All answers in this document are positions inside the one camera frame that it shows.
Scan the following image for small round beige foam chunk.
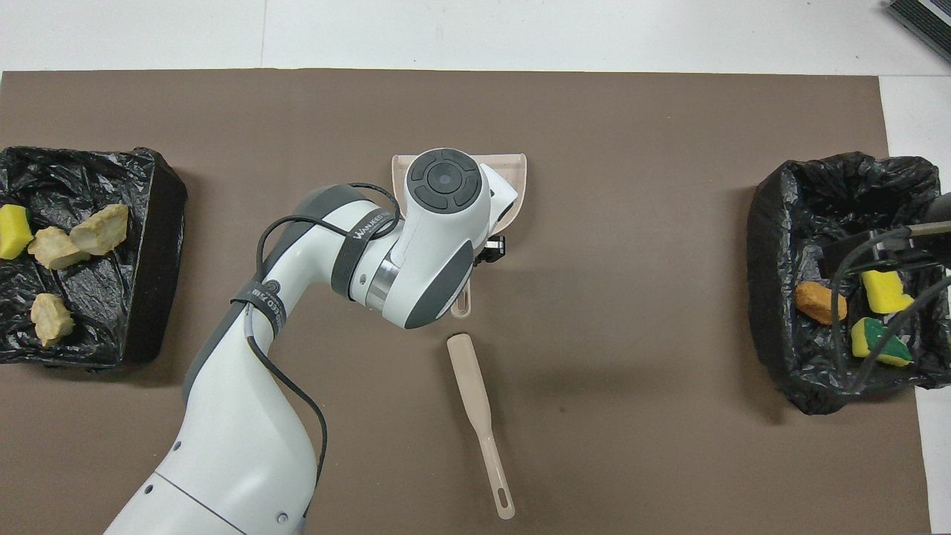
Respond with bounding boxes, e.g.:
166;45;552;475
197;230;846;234
30;293;76;348

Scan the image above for beige hand brush black bristles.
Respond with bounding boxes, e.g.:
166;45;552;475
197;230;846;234
447;334;516;520

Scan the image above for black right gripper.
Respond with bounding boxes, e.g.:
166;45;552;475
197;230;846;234
820;223;951;277

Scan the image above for notched yellow sponge piece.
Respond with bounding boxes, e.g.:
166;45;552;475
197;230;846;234
861;269;915;315

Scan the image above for orange-brown sponge lump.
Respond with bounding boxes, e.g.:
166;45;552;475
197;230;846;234
794;281;848;326

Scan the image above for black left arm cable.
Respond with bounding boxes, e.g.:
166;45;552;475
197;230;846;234
244;182;406;521

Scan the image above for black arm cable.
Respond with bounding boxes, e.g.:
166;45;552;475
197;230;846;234
830;221;951;372
244;182;406;521

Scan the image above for bin with black bag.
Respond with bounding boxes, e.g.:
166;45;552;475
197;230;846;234
0;146;188;372
747;152;951;415

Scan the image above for dark grey ribbed panel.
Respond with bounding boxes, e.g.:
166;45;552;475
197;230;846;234
886;0;951;64

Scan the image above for wide beige foam chunk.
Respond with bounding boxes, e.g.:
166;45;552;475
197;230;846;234
70;204;130;256

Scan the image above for beige plastic dustpan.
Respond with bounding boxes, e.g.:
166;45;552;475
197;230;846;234
392;153;528;320

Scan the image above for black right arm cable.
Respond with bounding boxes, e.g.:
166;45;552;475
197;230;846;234
830;221;951;372

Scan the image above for brown paper table mat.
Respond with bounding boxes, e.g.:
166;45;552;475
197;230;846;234
0;69;933;535

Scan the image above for small green-topped yellow sponge wedge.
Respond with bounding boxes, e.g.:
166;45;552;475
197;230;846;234
0;204;34;261

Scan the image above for tall beige foam chunk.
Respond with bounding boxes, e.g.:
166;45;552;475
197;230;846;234
28;227;91;270

